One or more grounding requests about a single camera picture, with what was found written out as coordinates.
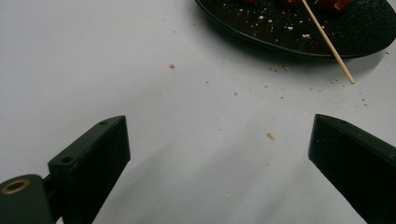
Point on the wooden skewer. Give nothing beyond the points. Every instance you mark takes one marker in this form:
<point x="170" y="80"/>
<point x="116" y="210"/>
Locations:
<point x="327" y="40"/>

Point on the black textured plate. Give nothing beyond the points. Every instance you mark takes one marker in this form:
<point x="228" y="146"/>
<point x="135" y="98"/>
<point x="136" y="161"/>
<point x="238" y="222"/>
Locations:
<point x="367" y="28"/>

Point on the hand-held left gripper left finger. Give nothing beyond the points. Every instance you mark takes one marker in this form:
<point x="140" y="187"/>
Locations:
<point x="93" y="161"/>

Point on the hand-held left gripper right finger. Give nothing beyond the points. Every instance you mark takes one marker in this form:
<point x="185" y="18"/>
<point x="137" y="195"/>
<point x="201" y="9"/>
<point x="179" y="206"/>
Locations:
<point x="358" y="155"/>

